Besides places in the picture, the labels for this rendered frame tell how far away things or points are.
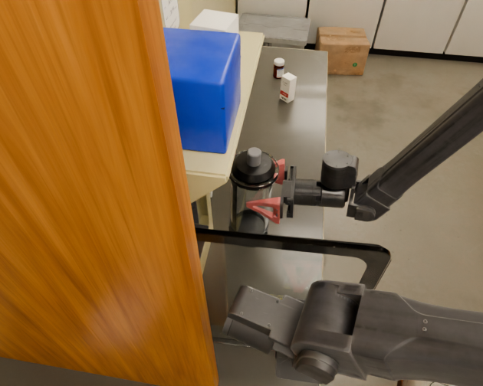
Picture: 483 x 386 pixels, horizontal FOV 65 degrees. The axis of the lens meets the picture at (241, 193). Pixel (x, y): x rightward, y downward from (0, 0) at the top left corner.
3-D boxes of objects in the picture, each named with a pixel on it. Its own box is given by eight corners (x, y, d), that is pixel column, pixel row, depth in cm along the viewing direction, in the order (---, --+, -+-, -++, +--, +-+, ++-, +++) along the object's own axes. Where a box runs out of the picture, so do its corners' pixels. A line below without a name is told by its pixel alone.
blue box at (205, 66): (138, 145, 42) (118, 73, 35) (164, 94, 49) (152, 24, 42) (226, 155, 41) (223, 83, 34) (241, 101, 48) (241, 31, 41)
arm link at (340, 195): (347, 214, 80) (346, 194, 84) (351, 190, 76) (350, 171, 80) (313, 211, 82) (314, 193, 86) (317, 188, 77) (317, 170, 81)
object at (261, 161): (227, 187, 78) (227, 164, 73) (234, 156, 84) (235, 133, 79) (271, 193, 77) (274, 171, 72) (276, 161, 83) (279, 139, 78)
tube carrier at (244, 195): (223, 241, 92) (222, 181, 76) (231, 207, 99) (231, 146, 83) (267, 248, 91) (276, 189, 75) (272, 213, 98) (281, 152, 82)
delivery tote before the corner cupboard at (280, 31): (232, 70, 331) (232, 33, 306) (242, 47, 358) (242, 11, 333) (301, 78, 324) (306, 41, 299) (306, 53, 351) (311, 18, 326)
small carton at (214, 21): (193, 67, 53) (188, 24, 48) (207, 50, 56) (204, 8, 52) (227, 73, 52) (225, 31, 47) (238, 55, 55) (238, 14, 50)
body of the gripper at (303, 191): (284, 198, 77) (321, 201, 76) (287, 164, 83) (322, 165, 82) (284, 218, 82) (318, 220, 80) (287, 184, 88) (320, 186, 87)
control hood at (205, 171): (139, 221, 48) (120, 165, 40) (199, 80, 69) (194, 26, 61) (229, 233, 46) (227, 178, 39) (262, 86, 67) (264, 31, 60)
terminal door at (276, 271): (189, 335, 80) (158, 224, 50) (335, 354, 78) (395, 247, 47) (188, 339, 80) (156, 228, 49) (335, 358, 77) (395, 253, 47)
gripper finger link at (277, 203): (243, 202, 77) (290, 205, 75) (248, 177, 82) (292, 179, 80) (245, 222, 82) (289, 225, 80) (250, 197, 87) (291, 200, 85)
